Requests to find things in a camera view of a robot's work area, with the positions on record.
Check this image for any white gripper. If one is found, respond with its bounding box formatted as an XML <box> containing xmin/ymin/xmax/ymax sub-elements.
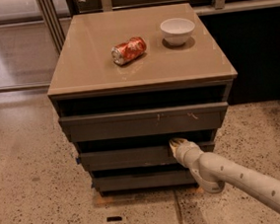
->
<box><xmin>169</xmin><ymin>138</ymin><xmax>202</xmax><ymax>168</ymax></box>

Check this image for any grey drawer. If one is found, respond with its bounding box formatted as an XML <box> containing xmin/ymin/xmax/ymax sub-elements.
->
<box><xmin>92</xmin><ymin>170</ymin><xmax>195</xmax><ymax>192</ymax></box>
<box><xmin>58</xmin><ymin>102</ymin><xmax>228</xmax><ymax>142</ymax></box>
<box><xmin>78</xmin><ymin>139</ymin><xmax>217</xmax><ymax>174</ymax></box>

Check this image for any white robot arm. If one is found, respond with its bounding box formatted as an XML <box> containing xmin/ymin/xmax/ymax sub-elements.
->
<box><xmin>169</xmin><ymin>138</ymin><xmax>280</xmax><ymax>214</ymax></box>

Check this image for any grey top drawer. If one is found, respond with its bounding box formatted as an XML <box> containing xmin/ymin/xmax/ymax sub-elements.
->
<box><xmin>58</xmin><ymin>102</ymin><xmax>228</xmax><ymax>142</ymax></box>

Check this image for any grey drawer cabinet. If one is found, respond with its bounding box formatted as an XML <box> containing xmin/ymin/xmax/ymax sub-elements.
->
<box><xmin>39</xmin><ymin>0</ymin><xmax>248</xmax><ymax>202</ymax></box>

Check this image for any grey bottom drawer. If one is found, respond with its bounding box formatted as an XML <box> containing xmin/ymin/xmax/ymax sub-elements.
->
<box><xmin>92</xmin><ymin>170</ymin><xmax>195</xmax><ymax>192</ymax></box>

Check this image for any blue tape piece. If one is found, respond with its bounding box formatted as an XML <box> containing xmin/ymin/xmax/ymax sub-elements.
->
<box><xmin>75</xmin><ymin>158</ymin><xmax>82</xmax><ymax>165</ymax></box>

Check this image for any black floor slot plate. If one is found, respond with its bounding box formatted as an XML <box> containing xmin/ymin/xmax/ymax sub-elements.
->
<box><xmin>106</xmin><ymin>216</ymin><xmax>122</xmax><ymax>222</ymax></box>

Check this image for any crushed orange soda can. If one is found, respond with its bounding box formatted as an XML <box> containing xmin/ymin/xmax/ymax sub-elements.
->
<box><xmin>111</xmin><ymin>37</ymin><xmax>147</xmax><ymax>65</ymax></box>

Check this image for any white ceramic bowl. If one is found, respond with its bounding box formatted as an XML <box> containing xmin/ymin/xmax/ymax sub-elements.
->
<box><xmin>160</xmin><ymin>18</ymin><xmax>195</xmax><ymax>46</ymax></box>

